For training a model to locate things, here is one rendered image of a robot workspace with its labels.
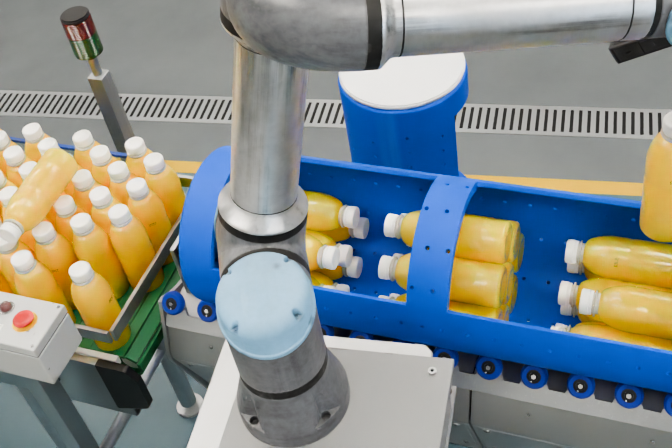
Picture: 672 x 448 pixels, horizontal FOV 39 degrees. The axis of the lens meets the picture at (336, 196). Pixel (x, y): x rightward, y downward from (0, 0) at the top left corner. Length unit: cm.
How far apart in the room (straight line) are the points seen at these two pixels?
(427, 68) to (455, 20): 119
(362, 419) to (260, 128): 42
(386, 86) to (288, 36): 118
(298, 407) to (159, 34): 323
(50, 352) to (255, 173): 69
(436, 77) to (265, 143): 99
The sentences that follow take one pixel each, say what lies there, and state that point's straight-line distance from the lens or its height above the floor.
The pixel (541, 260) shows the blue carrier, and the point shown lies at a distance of 170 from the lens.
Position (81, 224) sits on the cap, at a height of 110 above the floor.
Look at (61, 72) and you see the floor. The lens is 428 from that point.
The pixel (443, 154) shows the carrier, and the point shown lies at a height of 87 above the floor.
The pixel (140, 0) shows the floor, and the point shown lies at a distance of 458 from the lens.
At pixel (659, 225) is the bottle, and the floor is 128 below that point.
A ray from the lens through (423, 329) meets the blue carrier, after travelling 151.
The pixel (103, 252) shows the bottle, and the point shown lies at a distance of 185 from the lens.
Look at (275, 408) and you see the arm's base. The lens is 122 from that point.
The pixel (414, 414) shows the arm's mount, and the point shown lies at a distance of 127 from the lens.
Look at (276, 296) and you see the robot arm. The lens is 112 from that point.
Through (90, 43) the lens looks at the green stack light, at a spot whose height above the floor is 120.
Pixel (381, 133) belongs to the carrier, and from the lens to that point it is 204.
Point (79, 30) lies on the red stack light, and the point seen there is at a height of 124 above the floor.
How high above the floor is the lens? 229
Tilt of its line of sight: 44 degrees down
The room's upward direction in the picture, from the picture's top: 11 degrees counter-clockwise
